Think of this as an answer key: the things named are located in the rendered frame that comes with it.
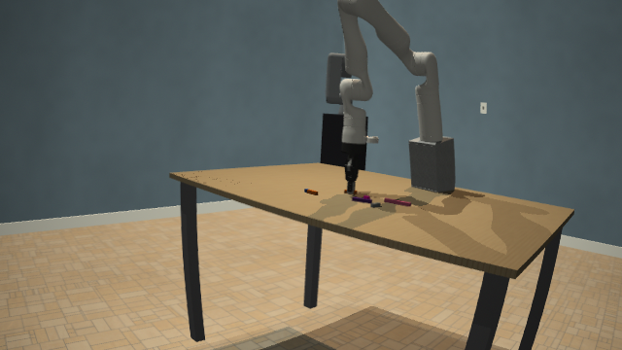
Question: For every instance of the pink rod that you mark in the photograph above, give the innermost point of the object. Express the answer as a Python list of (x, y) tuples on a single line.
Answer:
[(397, 202)]

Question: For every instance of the purple rod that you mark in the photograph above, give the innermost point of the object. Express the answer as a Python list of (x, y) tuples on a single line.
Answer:
[(362, 199)]

